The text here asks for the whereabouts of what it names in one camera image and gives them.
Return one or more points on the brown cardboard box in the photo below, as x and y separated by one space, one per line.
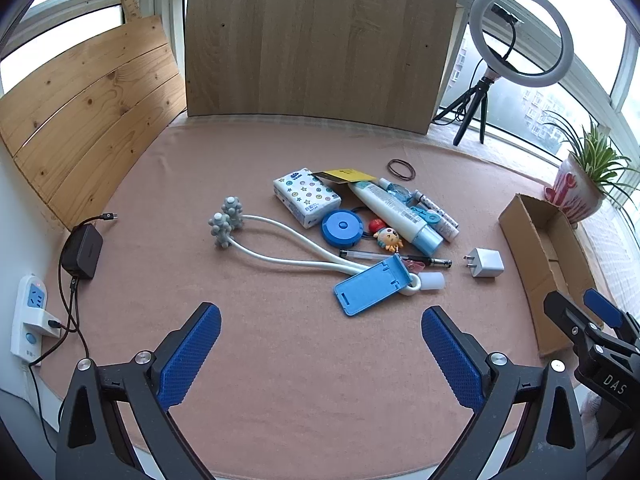
530 245

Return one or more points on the pine wood panel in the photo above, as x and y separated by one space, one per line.
85 120

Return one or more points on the small translucent white container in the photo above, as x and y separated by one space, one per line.
432 282

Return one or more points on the clear black pen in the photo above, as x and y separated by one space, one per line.
365 255

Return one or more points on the white power strip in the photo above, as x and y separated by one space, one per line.
30 305

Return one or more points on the pink felt mat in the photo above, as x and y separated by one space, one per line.
250 360

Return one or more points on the light blue plastic clip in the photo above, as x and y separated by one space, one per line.
425 215

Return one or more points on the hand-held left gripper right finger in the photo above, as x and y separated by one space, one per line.
450 355

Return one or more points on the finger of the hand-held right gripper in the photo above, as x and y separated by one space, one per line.
602 307
565 310

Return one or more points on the narrow wooden strip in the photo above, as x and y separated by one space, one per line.
131 7

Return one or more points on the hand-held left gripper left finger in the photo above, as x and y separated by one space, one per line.
192 355

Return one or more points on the white red plant pot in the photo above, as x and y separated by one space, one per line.
575 190

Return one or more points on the white lotion tube blue cap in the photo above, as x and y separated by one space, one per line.
395 212

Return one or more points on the blue phone stand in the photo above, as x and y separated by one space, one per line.
370 287

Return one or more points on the round blue tape measure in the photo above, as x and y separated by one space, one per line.
342 227

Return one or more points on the patterned white tissue pack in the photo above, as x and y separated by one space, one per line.
305 195

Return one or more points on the patterned white cream tube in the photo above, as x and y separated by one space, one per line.
442 220

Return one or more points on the white flexible massager grey knobs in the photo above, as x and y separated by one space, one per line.
225 220

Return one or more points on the large light oak board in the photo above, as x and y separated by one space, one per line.
320 45

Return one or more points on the white charger plug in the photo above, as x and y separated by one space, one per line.
487 264

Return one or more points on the yellow black ruler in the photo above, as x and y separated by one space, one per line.
350 175

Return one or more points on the black phone clamp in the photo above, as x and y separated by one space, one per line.
505 12

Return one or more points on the black power adapter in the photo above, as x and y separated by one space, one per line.
82 252

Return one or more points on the small blue liquid bottle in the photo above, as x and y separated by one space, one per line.
397 191

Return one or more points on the green spider plant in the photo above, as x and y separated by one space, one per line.
595 155

